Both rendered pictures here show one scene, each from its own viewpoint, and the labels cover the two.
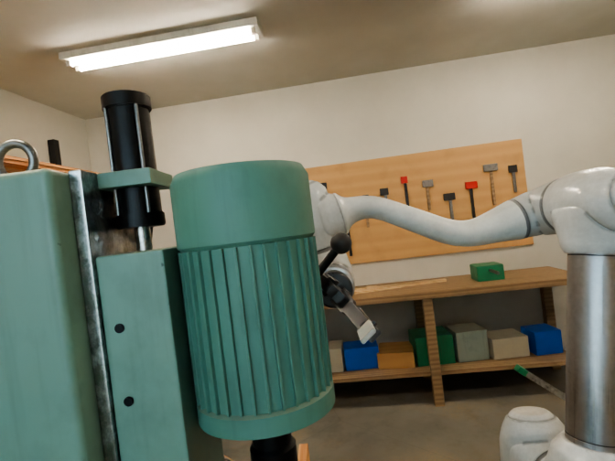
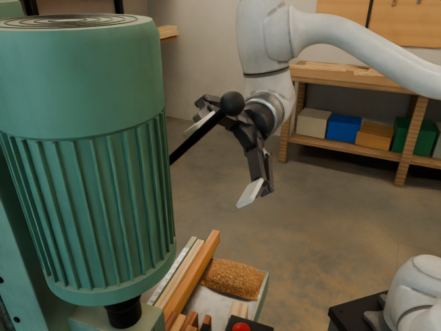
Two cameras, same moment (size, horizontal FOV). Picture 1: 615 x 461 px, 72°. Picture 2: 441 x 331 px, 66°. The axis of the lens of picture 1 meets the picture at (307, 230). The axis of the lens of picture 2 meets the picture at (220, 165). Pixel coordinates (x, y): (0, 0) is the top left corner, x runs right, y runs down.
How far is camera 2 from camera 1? 0.33 m
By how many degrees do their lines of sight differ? 33
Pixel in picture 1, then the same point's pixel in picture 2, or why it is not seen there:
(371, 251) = (386, 33)
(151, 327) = not seen: outside the picture
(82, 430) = not seen: outside the picture
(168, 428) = (13, 261)
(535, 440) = (424, 291)
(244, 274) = (39, 169)
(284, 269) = (86, 170)
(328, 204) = (275, 22)
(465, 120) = not seen: outside the picture
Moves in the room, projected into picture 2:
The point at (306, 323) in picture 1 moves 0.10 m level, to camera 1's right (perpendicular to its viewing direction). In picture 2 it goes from (120, 221) to (207, 241)
